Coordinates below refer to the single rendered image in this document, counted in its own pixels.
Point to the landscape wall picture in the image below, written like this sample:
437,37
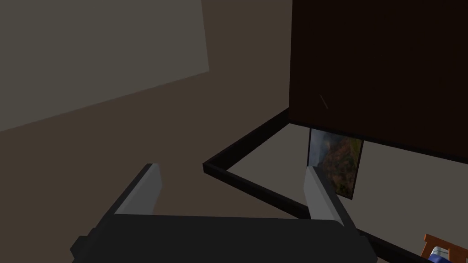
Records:
342,164

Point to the orange wooden bed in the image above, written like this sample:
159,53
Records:
444,250

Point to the dark brown door leaf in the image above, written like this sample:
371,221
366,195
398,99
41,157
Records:
378,73

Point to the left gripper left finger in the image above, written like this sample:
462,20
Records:
140,193

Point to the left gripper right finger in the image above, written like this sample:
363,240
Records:
320,199

